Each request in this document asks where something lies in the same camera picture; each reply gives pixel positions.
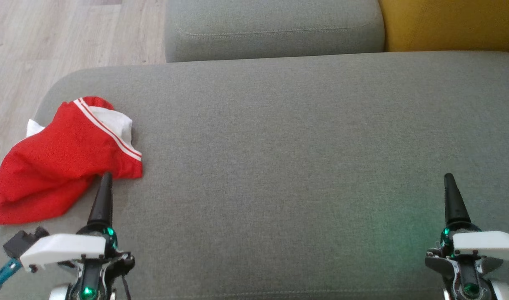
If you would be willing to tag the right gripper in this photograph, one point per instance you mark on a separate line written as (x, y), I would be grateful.
(467, 275)

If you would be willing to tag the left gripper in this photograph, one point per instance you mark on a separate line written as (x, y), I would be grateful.
(89, 275)

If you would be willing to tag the red and white garment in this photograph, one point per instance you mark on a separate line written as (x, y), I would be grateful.
(50, 158)

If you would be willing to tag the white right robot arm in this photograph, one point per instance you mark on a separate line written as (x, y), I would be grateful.
(500, 291)

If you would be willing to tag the black connector block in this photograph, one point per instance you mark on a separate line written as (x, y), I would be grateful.
(23, 241)

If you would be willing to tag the large grey chaise cushion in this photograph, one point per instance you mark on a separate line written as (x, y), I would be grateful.
(279, 166)

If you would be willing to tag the yellow sofa backrest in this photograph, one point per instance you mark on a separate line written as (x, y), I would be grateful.
(450, 23)

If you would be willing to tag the grey sofa seat cushion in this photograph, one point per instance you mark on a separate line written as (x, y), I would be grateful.
(271, 29)

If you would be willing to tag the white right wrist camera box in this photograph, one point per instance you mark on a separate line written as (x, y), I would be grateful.
(487, 245)

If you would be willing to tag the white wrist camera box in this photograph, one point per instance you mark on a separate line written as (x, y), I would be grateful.
(62, 248)
(487, 245)

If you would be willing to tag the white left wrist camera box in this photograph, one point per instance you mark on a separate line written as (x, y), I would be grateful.
(62, 248)

